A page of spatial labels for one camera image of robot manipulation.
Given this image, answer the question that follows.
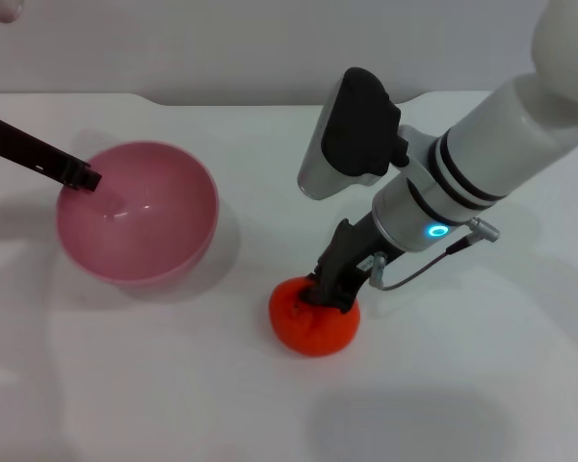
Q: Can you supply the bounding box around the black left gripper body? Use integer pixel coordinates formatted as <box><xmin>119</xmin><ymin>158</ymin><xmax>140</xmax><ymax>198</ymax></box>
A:
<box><xmin>0</xmin><ymin>118</ymin><xmax>89</xmax><ymax>187</ymax></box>

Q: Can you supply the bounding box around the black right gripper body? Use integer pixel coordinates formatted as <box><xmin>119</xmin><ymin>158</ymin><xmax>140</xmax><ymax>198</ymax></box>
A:
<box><xmin>315</xmin><ymin>211</ymin><xmax>406</xmax><ymax>295</ymax></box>

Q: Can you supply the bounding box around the orange mandarin fruit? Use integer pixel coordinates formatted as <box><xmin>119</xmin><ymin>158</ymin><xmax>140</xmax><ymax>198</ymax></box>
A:
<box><xmin>268</xmin><ymin>274</ymin><xmax>362</xmax><ymax>357</ymax></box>

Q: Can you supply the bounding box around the pink plastic bowl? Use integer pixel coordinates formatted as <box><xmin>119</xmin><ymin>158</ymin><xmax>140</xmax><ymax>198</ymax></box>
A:
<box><xmin>55</xmin><ymin>140</ymin><xmax>221</xmax><ymax>285</ymax></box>

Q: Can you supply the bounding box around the grey right arm cable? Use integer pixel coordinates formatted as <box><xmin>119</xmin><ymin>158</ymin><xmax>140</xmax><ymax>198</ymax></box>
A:
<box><xmin>369</xmin><ymin>217</ymin><xmax>503</xmax><ymax>292</ymax></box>

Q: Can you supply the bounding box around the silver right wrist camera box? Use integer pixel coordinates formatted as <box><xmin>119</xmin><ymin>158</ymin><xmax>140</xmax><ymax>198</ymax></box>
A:
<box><xmin>297</xmin><ymin>66</ymin><xmax>410</xmax><ymax>201</ymax></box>

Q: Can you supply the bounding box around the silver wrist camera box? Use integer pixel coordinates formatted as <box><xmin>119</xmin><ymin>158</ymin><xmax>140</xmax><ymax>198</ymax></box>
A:
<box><xmin>0</xmin><ymin>0</ymin><xmax>25</xmax><ymax>24</ymax></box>
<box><xmin>297</xmin><ymin>66</ymin><xmax>410</xmax><ymax>201</ymax></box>

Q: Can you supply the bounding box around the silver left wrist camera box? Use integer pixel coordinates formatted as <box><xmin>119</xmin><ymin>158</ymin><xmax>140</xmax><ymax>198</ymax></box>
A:
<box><xmin>0</xmin><ymin>0</ymin><xmax>25</xmax><ymax>24</ymax></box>

